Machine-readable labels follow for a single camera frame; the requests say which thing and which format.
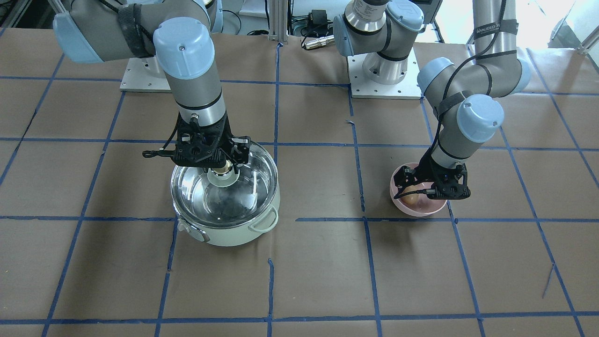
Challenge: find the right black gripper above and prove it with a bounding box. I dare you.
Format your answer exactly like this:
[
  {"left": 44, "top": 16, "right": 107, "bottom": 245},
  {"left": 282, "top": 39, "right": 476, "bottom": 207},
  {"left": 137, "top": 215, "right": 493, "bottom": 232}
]
[{"left": 142, "top": 113, "right": 251, "bottom": 168}]

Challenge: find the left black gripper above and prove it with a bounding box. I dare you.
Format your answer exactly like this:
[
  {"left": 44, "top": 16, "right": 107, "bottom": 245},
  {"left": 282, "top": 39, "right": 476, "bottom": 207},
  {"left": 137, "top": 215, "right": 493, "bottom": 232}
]
[{"left": 393, "top": 155, "right": 470, "bottom": 200}]

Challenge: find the brown egg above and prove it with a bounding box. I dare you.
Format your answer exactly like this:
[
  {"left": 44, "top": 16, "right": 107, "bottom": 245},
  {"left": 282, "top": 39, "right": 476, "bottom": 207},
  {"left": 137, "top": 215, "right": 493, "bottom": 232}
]
[{"left": 400, "top": 190, "right": 419, "bottom": 205}]

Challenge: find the glass pot lid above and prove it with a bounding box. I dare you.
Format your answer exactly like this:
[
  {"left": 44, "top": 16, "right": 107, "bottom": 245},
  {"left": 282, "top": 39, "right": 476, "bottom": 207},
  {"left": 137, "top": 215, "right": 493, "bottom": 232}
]
[{"left": 170, "top": 140, "right": 278, "bottom": 229}]

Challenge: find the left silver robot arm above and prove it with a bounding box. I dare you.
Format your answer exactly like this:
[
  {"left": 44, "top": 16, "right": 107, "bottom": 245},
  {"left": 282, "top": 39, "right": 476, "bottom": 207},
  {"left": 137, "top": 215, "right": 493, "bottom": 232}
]
[{"left": 332, "top": 0, "right": 531, "bottom": 200}]

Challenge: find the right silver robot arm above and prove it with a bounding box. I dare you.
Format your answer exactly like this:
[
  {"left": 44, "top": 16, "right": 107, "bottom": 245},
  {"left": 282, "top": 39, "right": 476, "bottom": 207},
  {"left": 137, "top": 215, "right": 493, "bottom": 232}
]
[{"left": 52, "top": 0, "right": 250, "bottom": 169}]

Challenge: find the pale green cooking pot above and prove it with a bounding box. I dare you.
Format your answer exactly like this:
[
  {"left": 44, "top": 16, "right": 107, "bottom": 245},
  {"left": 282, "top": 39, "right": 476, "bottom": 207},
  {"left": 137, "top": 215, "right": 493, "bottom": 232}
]
[{"left": 170, "top": 140, "right": 281, "bottom": 247}]

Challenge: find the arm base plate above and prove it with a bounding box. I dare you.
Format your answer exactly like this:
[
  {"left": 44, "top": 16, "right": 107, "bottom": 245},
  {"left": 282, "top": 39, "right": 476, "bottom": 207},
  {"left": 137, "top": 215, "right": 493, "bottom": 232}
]
[
  {"left": 347, "top": 50, "right": 422, "bottom": 100},
  {"left": 120, "top": 57, "right": 171, "bottom": 93}
]

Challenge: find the aluminium frame post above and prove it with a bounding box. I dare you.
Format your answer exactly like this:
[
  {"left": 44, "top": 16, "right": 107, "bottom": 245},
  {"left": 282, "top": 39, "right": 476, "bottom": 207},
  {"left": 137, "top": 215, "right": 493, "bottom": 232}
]
[{"left": 265, "top": 0, "right": 290, "bottom": 44}]

